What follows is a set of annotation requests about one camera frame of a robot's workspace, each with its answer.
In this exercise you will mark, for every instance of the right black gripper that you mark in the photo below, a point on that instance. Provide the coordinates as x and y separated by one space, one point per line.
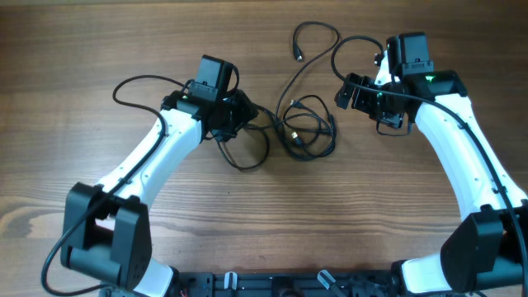
360 95

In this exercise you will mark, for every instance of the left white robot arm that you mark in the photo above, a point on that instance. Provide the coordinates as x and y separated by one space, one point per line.
106 231

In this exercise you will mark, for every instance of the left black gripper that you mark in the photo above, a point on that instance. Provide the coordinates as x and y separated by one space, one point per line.
238 114

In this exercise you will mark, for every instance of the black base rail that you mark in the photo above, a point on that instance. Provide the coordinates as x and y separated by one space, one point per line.
368 283

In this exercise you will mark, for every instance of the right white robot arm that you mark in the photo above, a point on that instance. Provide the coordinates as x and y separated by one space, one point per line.
488 249

